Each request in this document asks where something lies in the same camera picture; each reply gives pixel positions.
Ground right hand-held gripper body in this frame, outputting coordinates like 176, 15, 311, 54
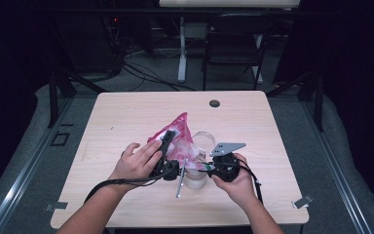
209, 141, 247, 183

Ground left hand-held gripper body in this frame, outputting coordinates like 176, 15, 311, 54
150, 153, 189, 199

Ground pink and white plastic bag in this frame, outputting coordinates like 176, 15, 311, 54
146, 112, 216, 171

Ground clear glass mug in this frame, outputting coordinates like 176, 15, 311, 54
183, 131, 217, 191

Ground person's right hand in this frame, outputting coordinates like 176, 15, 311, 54
211, 153, 258, 207

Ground person's left hand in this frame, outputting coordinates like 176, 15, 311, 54
108, 139, 165, 190

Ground grey tape piece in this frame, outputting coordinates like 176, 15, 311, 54
291, 194, 315, 210
44, 201, 69, 213

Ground black metal stand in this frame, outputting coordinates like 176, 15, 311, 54
266, 69, 325, 133
47, 67, 108, 129

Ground dark equipment with red light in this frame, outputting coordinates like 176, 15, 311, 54
61, 13, 125, 74

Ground black folding chair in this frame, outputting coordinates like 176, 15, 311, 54
202, 13, 276, 92

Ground white background desk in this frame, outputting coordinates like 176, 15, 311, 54
159, 0, 301, 85

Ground right hand-held gripper black cable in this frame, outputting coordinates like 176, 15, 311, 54
237, 161, 264, 205

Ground hand-held gripper black cable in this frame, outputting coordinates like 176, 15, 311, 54
84, 167, 176, 205
237, 161, 264, 205

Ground left hand-held gripper black cable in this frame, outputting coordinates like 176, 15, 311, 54
84, 167, 176, 205

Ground black floor cables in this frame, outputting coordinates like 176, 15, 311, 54
121, 61, 198, 93

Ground aluminium floor rail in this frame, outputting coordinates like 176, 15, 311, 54
300, 97, 373, 234
0, 97, 74, 234

